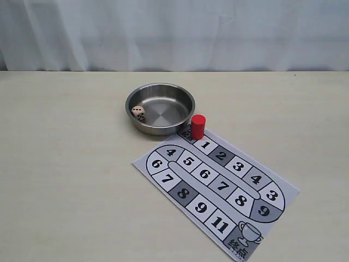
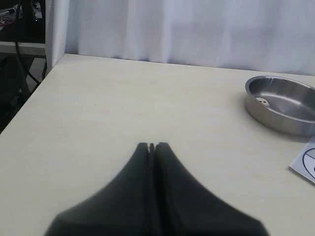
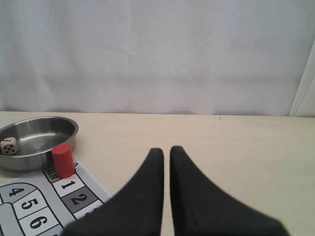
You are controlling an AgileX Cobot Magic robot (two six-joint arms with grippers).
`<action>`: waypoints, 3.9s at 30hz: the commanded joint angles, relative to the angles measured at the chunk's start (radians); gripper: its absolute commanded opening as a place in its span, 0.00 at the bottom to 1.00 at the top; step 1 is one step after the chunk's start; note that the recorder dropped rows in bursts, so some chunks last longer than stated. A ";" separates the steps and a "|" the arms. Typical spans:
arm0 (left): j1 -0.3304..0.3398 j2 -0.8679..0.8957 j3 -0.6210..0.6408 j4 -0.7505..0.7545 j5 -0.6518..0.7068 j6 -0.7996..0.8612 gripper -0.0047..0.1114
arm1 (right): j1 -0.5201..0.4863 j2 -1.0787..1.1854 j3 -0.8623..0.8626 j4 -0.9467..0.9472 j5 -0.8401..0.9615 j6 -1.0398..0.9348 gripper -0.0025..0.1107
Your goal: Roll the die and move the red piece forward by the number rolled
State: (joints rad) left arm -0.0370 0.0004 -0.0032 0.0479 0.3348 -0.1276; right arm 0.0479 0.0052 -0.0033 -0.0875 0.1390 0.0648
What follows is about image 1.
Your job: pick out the red cylinder game piece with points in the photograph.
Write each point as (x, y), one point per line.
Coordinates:
(198, 123)

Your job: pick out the printed paper game board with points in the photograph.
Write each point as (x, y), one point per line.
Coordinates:
(232, 198)

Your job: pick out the beige wooden die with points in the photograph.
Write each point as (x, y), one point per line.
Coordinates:
(138, 112)

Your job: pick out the stainless steel round bowl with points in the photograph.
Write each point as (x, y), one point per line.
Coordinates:
(168, 108)

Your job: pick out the white curtain backdrop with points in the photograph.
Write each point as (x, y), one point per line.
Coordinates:
(174, 36)

